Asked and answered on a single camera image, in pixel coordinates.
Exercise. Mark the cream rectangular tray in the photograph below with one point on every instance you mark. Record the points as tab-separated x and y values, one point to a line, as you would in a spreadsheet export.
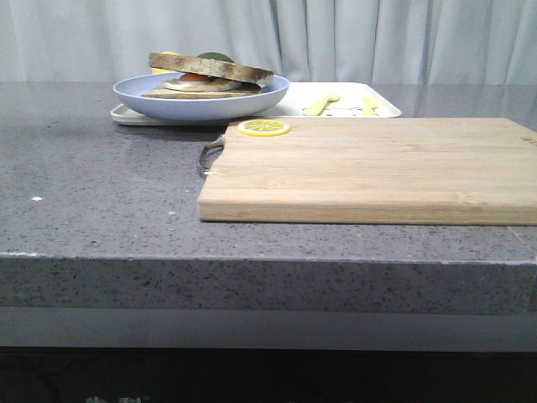
301	100

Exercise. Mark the wooden cutting board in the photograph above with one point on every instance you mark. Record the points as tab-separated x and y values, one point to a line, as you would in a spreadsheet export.
472	171

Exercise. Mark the yellow lemon slice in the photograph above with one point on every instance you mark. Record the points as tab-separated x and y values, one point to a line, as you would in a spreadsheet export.
263	127

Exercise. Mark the fried egg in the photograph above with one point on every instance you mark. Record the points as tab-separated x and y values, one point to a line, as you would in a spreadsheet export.
191	82

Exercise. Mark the bread slice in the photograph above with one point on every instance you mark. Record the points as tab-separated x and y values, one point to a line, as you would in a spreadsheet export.
210	67
166	93

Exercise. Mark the white curtain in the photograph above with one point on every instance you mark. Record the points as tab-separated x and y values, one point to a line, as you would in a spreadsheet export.
380	42

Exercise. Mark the light blue round plate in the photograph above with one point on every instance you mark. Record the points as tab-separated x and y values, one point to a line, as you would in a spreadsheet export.
131	93

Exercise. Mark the yellow plastic fork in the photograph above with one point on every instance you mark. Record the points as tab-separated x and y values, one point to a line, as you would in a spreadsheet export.
319	105

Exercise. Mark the green lime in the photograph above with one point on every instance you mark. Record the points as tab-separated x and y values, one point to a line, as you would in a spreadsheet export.
213	55

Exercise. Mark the yellow plastic knife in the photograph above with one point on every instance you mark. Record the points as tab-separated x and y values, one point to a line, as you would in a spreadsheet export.
369	107

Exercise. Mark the metal cutting board handle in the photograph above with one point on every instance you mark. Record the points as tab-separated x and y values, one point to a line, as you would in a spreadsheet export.
209	154

